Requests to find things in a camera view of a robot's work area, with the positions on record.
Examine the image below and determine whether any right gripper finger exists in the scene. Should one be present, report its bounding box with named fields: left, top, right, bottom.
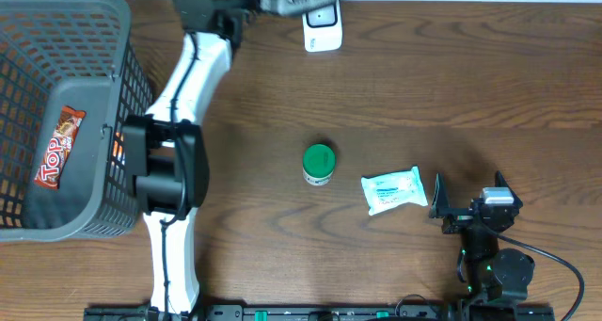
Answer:
left=429, top=173, right=451, bottom=218
left=494, top=170, right=510, bottom=188

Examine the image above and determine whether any white wet wipes pack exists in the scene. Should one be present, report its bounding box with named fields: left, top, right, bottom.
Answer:
left=360, top=166, right=428, bottom=216

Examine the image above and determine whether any green lid white jar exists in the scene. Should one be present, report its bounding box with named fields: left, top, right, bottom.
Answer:
left=302, top=144, right=336, bottom=186

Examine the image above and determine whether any red chocolate bar wrapper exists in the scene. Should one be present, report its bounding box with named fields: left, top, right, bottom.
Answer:
left=34, top=105, right=87, bottom=190

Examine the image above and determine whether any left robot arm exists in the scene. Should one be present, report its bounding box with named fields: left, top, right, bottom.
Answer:
left=121, top=0, right=338, bottom=320

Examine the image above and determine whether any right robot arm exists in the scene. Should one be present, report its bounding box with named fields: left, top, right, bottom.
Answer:
left=429, top=171, right=534, bottom=304

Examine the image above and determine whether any white barcode scanner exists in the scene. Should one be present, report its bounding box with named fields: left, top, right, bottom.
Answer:
left=302, top=1, right=343, bottom=53

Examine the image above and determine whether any grey plastic mesh basket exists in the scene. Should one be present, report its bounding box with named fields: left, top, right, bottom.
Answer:
left=1, top=0, right=152, bottom=243

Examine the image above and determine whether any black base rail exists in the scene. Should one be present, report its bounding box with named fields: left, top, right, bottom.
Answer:
left=84, top=303, right=556, bottom=321

